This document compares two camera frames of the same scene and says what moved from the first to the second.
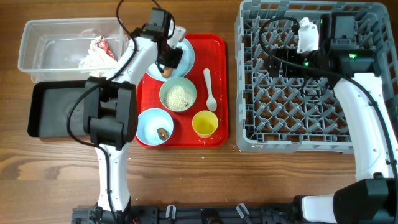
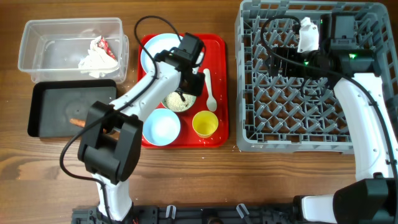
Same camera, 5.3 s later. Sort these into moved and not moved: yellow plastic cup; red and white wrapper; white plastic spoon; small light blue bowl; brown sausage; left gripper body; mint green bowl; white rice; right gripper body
Moved: small light blue bowl; left gripper body; brown sausage
Not moved: red and white wrapper; yellow plastic cup; mint green bowl; right gripper body; white rice; white plastic spoon
